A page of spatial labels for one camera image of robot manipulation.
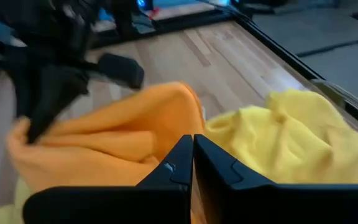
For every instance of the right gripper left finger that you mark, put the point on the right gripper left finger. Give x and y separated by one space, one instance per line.
120 205

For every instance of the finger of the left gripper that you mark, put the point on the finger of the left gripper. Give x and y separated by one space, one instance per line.
51 96
121 70

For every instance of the orange microfiber towel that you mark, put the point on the orange microfiber towel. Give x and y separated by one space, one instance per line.
104 140

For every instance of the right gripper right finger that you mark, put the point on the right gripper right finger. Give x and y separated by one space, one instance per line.
275 205

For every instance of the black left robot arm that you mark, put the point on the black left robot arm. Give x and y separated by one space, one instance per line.
51 12

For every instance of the yellow microfiber towel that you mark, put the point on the yellow microfiber towel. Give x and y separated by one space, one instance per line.
5 214
315 140
241 140

